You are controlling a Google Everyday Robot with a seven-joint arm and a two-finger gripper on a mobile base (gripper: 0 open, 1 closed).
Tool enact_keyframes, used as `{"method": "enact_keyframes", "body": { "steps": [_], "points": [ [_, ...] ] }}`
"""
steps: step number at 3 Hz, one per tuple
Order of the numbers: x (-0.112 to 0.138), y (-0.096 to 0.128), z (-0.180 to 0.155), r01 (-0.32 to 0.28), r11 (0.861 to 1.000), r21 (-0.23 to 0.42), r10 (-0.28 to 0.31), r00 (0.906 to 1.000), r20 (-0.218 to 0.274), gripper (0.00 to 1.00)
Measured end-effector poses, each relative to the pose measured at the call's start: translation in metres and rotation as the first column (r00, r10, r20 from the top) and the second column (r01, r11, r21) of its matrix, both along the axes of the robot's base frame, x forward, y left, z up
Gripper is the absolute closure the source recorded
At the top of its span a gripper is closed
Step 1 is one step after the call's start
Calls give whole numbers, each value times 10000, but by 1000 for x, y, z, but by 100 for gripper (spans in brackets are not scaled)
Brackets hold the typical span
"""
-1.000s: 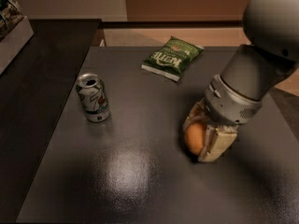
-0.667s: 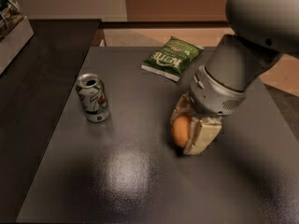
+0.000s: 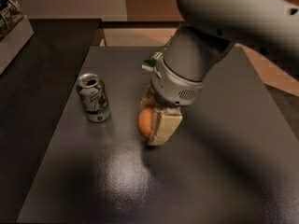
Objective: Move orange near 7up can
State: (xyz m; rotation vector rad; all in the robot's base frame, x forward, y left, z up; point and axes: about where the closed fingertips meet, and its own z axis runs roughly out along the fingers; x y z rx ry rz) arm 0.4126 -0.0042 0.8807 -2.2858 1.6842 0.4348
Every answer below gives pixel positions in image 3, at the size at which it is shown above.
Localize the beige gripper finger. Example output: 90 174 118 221
139 85 157 110
148 107 182 147

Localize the orange fruit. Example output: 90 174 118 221
137 106 154 139

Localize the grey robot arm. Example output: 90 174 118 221
138 0 299 147

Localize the open 7up soda can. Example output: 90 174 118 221
76 73 111 122

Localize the green Kettle chips bag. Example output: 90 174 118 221
141 39 172 72

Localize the white box of snacks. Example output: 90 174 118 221
0 0 34 74

